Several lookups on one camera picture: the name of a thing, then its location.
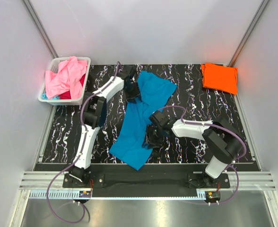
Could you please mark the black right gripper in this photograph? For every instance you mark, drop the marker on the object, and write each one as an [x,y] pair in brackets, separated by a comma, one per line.
[154,143]

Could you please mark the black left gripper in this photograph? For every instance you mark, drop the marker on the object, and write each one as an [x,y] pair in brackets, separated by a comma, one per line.
[134,94]

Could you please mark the blue t-shirt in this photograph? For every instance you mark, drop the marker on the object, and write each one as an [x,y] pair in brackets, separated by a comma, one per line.
[155,93]

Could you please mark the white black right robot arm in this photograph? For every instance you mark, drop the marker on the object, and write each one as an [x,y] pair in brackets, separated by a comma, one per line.
[223,140]

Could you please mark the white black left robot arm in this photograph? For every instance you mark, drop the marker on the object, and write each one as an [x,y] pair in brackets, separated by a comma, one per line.
[93,117]

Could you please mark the pink t-shirt in basket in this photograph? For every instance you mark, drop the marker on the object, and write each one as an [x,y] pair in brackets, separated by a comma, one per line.
[69,72]

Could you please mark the red t-shirt in basket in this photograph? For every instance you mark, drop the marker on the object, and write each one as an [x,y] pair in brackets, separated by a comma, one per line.
[74,91]

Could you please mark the folded orange t-shirt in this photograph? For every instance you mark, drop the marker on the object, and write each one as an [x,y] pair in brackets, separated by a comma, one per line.
[219,77]

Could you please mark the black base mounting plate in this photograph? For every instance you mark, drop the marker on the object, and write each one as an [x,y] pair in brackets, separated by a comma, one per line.
[150,176]

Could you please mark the slotted white cable duct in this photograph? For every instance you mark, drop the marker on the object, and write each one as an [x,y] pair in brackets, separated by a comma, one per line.
[121,194]

